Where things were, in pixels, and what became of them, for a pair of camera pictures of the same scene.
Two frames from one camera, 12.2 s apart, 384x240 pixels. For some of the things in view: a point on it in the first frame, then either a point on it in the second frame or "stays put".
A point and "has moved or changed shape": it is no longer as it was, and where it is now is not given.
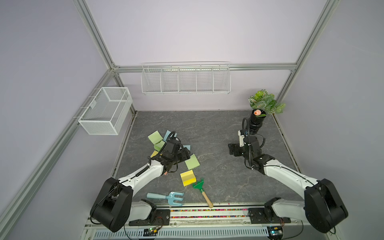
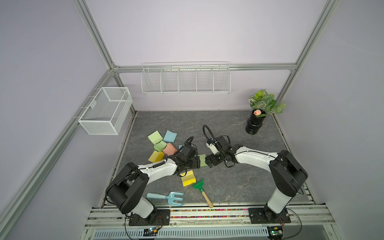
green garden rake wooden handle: (199, 184) stays put
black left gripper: (185, 155) → (196, 162)
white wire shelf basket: (186, 78) stays put
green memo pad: (193, 162) has moved or changed shape
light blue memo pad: (167, 133) stays put
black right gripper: (236, 147) → (213, 161)
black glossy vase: (258, 116) stays put
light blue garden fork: (170, 197) stays put
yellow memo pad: (188, 177) stays put
